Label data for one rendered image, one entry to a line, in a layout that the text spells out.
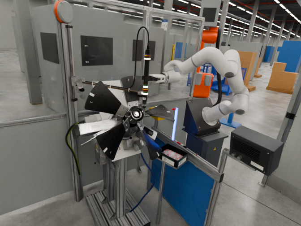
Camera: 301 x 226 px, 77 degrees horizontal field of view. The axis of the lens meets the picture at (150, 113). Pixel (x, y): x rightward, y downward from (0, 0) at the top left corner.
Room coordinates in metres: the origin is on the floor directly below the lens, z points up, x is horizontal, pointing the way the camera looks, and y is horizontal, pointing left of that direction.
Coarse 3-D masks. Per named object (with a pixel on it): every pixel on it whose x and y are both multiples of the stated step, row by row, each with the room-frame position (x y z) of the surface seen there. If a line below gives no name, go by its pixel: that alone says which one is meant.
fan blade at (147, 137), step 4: (144, 132) 1.26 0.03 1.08; (144, 136) 1.21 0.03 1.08; (148, 136) 1.28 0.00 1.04; (148, 140) 1.22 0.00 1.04; (152, 140) 1.29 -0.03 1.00; (148, 144) 1.18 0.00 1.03; (152, 144) 1.23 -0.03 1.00; (156, 144) 1.30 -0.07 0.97; (148, 148) 1.15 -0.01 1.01; (152, 148) 1.19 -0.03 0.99; (156, 148) 1.24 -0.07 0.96; (160, 148) 1.29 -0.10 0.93; (152, 152) 1.16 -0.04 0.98; (156, 152) 1.20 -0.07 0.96; (160, 152) 1.24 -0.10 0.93; (152, 156) 1.13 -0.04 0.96; (156, 156) 1.16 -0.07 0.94
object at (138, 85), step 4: (128, 76) 1.55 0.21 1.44; (132, 76) 1.55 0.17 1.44; (136, 76) 1.55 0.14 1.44; (140, 76) 1.55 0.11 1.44; (124, 80) 1.53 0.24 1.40; (132, 80) 1.52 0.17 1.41; (136, 80) 1.52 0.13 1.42; (140, 80) 1.52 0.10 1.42; (124, 84) 1.51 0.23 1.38; (128, 84) 1.50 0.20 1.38; (132, 84) 1.50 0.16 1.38; (136, 84) 1.49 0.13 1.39; (140, 84) 1.49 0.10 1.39; (124, 88) 1.49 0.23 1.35; (128, 88) 1.48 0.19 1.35; (132, 88) 1.47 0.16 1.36; (136, 88) 1.46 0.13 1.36; (140, 88) 1.46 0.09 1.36; (128, 92) 1.46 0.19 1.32; (132, 92) 1.45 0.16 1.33; (128, 96) 1.44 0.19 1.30; (132, 96) 1.42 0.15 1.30; (136, 96) 1.41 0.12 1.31; (128, 100) 1.42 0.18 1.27; (132, 100) 1.40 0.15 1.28
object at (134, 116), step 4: (132, 108) 1.29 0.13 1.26; (136, 108) 1.31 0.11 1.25; (140, 108) 1.32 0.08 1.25; (128, 112) 1.27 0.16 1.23; (132, 112) 1.27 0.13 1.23; (140, 112) 1.30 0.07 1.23; (124, 116) 1.33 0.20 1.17; (128, 116) 1.26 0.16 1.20; (132, 116) 1.25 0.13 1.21; (136, 116) 1.26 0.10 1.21; (140, 116) 1.29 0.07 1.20; (124, 120) 1.31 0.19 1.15; (132, 120) 1.24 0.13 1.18; (136, 120) 1.24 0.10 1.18; (140, 120) 1.26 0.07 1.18; (132, 124) 1.31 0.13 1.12; (136, 124) 1.33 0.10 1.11
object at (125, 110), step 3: (120, 105) 1.30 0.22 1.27; (123, 105) 1.30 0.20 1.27; (120, 108) 1.30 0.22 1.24; (126, 108) 1.31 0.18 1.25; (117, 111) 1.30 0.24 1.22; (120, 111) 1.30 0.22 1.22; (123, 111) 1.30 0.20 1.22; (126, 111) 1.31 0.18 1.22; (117, 114) 1.30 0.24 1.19; (120, 114) 1.30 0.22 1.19; (123, 114) 1.31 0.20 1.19
